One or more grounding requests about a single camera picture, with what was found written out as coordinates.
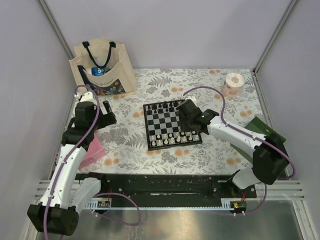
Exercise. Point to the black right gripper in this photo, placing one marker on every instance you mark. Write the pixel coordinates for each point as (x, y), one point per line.
(183, 127)

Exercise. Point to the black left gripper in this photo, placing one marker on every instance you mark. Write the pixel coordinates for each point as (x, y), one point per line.
(108, 119)

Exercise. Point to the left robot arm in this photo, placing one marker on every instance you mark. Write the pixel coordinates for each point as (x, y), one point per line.
(59, 208)

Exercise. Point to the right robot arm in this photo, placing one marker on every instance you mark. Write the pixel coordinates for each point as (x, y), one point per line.
(266, 151)

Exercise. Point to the black magnetic chess board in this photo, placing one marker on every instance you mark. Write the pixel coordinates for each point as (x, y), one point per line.
(163, 118)

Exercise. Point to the pink plastic box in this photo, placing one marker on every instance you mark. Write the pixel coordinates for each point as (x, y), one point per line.
(94, 153)

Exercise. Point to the floral patterned table mat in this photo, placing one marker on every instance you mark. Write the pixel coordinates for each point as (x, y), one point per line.
(125, 142)

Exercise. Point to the blue white bottle in bag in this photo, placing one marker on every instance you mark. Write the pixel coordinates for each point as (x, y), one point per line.
(97, 71)

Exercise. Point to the pink wrapped toilet paper roll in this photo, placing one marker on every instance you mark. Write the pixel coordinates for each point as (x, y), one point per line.
(233, 84)

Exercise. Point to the cream canvas tote bag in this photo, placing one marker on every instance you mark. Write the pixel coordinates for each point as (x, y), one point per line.
(119, 77)

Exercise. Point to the dark green plastic box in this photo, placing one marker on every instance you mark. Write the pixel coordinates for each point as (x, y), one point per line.
(258, 126)

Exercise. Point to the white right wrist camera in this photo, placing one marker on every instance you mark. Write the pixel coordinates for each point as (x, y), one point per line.
(192, 98)

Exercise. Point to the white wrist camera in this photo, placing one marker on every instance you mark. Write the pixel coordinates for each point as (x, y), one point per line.
(86, 97)
(192, 98)

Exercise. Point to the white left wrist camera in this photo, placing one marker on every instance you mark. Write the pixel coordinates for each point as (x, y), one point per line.
(86, 97)

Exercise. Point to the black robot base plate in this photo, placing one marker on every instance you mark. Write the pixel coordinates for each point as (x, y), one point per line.
(171, 191)

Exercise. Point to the white slotted cable duct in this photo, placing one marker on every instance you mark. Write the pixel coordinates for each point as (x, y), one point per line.
(98, 204)

